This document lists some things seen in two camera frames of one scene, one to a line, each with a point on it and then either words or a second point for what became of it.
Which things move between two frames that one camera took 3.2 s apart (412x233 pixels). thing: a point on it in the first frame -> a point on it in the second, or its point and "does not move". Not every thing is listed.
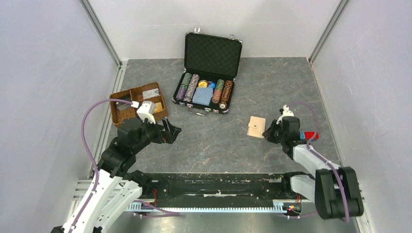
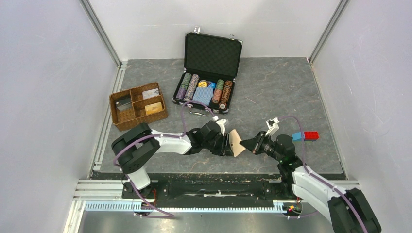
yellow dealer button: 202,83 does not move
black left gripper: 164,136 -> 224,149
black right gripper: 267,134 -> 254,144
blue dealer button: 212,85 does not move
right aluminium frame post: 329,30 does not move
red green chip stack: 218,91 does not move
